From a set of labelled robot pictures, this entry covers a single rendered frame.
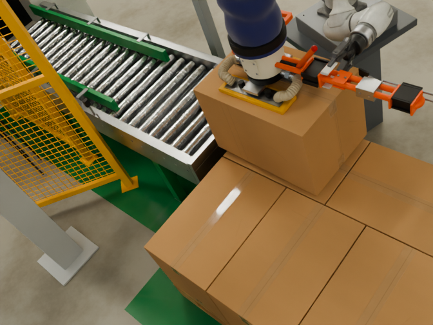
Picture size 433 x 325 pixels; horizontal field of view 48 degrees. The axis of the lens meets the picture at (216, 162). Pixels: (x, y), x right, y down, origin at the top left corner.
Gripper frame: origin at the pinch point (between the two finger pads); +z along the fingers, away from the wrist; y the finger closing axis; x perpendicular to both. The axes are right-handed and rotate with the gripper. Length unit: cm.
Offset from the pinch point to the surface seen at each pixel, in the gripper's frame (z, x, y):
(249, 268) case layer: 62, 7, 57
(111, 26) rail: -31, 202, 51
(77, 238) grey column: 91, 141, 110
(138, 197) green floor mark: 47, 128, 111
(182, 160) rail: 35, 70, 52
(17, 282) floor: 134, 154, 112
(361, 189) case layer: 6, -13, 57
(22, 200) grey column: 98, 130, 49
